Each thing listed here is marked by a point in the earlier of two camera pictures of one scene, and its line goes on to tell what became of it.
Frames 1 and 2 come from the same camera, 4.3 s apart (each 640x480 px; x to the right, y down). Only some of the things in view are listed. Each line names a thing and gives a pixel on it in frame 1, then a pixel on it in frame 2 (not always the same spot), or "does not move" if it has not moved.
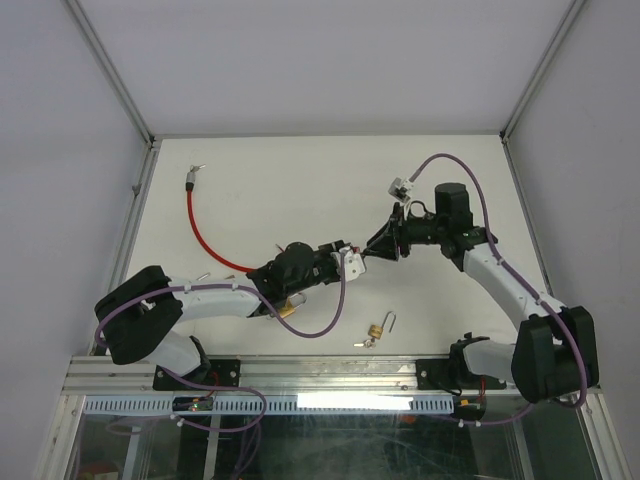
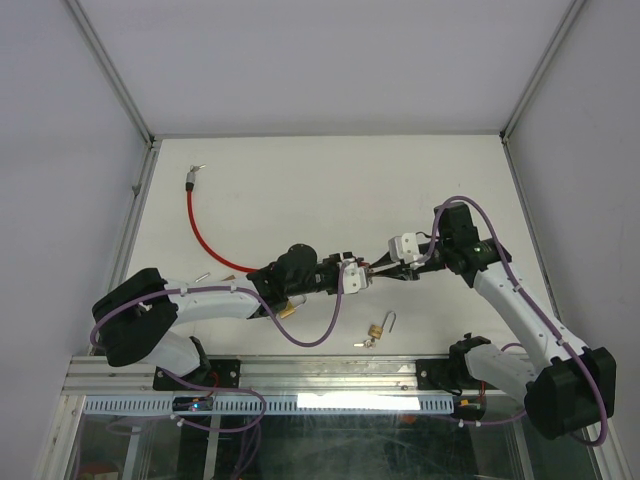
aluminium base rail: (96, 376) does not move
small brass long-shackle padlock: (376, 332) does not move
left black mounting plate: (222, 373) does not move
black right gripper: (383, 244) to (400, 273)
